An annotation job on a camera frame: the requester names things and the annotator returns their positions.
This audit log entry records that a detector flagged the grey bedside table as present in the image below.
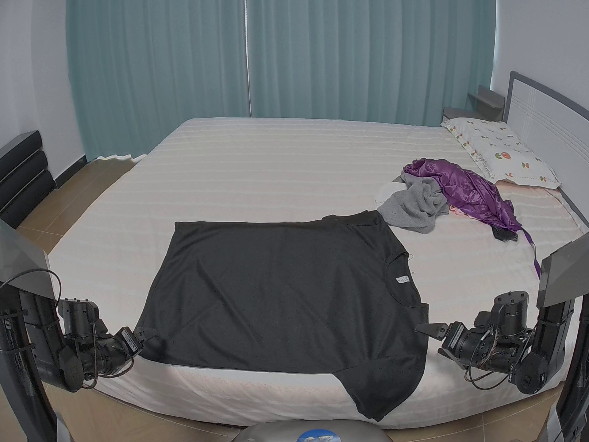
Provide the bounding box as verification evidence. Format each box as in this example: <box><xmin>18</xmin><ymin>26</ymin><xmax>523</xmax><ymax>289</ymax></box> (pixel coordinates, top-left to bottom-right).
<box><xmin>443</xmin><ymin>85</ymin><xmax>506</xmax><ymax>122</ymax></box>

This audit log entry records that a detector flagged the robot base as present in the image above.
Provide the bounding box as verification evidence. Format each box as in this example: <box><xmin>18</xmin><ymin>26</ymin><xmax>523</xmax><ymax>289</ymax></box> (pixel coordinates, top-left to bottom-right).
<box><xmin>235</xmin><ymin>419</ymin><xmax>385</xmax><ymax>442</ymax></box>

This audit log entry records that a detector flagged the white garment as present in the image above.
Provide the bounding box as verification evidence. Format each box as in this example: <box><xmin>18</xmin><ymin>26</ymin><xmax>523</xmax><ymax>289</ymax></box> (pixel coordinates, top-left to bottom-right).
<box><xmin>375</xmin><ymin>180</ymin><xmax>406</xmax><ymax>206</ymax></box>

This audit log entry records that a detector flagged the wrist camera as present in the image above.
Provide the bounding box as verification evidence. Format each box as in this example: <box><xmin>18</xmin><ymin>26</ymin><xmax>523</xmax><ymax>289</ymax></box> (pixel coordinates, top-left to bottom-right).
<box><xmin>438</xmin><ymin>322</ymin><xmax>466</xmax><ymax>368</ymax></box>
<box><xmin>120</xmin><ymin>326</ymin><xmax>141</xmax><ymax>358</ymax></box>

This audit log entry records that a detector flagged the white printed pillow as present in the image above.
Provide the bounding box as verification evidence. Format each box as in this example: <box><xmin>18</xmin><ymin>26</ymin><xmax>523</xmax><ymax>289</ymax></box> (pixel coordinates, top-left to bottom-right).
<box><xmin>441</xmin><ymin>117</ymin><xmax>563</xmax><ymax>190</ymax></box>

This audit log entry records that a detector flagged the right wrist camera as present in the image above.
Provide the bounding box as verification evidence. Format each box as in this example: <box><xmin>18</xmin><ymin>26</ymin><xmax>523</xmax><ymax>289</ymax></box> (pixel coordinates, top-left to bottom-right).
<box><xmin>438</xmin><ymin>322</ymin><xmax>466</xmax><ymax>368</ymax></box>

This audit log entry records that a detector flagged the purple satin garment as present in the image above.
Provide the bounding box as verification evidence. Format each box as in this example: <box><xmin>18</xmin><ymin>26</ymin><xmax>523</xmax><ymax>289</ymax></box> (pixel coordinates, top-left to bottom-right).
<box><xmin>402</xmin><ymin>158</ymin><xmax>543</xmax><ymax>277</ymax></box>

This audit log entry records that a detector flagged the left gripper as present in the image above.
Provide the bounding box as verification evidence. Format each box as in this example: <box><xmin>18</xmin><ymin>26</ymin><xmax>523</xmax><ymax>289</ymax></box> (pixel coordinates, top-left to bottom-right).
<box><xmin>99</xmin><ymin>328</ymin><xmax>160</xmax><ymax>373</ymax></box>

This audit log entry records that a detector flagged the blue-green curtain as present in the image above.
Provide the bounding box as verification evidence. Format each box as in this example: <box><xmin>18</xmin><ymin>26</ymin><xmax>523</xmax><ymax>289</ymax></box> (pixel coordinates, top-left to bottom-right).
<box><xmin>246</xmin><ymin>0</ymin><xmax>497</xmax><ymax>128</ymax></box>
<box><xmin>66</xmin><ymin>0</ymin><xmax>251</xmax><ymax>162</ymax></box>

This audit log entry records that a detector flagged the grey garment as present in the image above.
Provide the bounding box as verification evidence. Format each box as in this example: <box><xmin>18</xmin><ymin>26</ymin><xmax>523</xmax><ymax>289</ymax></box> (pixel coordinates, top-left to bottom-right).
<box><xmin>376</xmin><ymin>177</ymin><xmax>449</xmax><ymax>235</ymax></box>

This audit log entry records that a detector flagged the black lace garment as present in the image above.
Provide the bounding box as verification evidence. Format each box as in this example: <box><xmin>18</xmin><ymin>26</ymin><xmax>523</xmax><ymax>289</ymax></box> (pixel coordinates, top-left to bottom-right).
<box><xmin>491</xmin><ymin>225</ymin><xmax>520</xmax><ymax>243</ymax></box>

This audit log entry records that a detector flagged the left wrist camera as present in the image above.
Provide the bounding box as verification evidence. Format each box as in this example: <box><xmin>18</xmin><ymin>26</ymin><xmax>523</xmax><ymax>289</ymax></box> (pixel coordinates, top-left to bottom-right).
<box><xmin>120</xmin><ymin>326</ymin><xmax>141</xmax><ymax>358</ymax></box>

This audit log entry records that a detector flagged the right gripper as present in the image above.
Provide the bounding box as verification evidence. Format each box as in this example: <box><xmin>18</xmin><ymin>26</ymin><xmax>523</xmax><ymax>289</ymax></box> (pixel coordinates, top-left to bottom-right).
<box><xmin>414</xmin><ymin>322</ymin><xmax>493</xmax><ymax>371</ymax></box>

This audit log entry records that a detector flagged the black T-shirt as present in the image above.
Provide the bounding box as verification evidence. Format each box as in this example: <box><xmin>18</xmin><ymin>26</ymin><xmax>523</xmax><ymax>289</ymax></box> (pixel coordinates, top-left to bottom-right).
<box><xmin>136</xmin><ymin>210</ymin><xmax>431</xmax><ymax>422</ymax></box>

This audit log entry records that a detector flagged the bed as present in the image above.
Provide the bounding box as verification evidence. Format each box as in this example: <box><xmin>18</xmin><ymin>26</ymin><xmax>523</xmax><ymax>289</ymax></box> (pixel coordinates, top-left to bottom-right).
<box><xmin>46</xmin><ymin>69</ymin><xmax>589</xmax><ymax>432</ymax></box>

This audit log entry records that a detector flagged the black chest of drawers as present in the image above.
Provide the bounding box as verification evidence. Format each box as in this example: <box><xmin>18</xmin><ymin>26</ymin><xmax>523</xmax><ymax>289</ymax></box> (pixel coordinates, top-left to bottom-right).
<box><xmin>0</xmin><ymin>129</ymin><xmax>60</xmax><ymax>230</ymax></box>

